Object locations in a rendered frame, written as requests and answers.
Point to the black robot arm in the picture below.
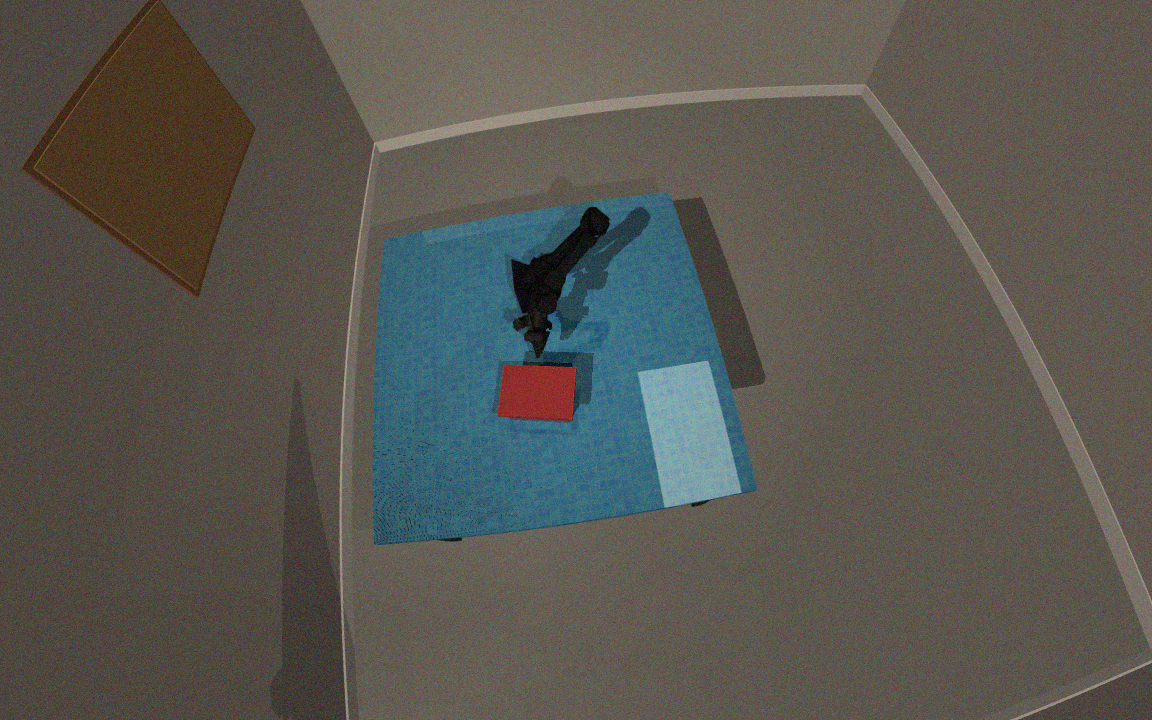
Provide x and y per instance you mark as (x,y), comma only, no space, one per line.
(546,276)

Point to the dark red panel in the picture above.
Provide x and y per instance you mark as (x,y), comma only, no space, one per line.
(537,392)

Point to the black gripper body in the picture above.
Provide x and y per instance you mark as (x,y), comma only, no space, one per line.
(540,324)

